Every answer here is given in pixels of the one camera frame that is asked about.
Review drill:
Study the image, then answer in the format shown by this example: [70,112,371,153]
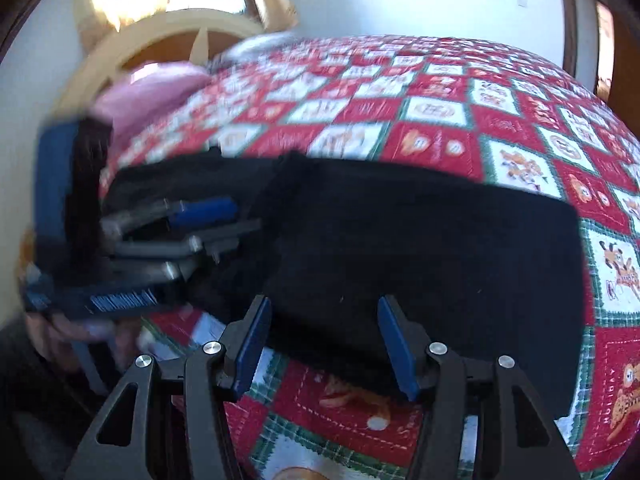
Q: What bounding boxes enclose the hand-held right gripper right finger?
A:
[377,295,582,480]

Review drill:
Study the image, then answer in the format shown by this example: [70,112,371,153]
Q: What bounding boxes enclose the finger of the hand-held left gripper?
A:
[112,218,265,282]
[100,197,239,237]

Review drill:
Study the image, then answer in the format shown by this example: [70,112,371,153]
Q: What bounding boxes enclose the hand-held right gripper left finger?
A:
[65,295,274,480]

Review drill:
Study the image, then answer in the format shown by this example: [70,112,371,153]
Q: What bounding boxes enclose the black pants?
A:
[100,152,587,419]

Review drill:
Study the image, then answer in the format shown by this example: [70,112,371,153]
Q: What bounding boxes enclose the person's left hand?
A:
[29,310,147,372]

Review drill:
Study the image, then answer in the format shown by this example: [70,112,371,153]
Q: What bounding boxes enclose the pink quilt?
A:
[92,62,212,137]

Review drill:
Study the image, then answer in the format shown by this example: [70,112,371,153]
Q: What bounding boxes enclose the striped pillow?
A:
[219,31,297,62]

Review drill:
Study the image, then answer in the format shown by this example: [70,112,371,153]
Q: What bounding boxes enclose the cream wooden headboard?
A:
[54,8,267,128]

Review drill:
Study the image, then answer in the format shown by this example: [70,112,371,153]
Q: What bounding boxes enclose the red checked printed blanket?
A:
[97,35,640,480]

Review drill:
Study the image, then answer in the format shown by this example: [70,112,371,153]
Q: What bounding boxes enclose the brown wooden door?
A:
[556,0,623,103]

